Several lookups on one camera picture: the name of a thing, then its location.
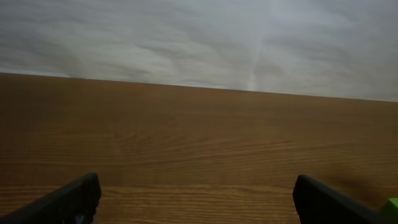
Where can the green cube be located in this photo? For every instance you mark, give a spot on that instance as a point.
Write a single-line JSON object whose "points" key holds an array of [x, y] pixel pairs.
{"points": [[391, 208]]}

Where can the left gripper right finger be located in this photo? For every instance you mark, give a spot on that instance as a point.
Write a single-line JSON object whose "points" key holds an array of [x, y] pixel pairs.
{"points": [[323, 205]]}

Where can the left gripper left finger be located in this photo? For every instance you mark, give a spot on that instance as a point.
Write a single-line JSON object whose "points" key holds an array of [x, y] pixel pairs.
{"points": [[68, 202]]}

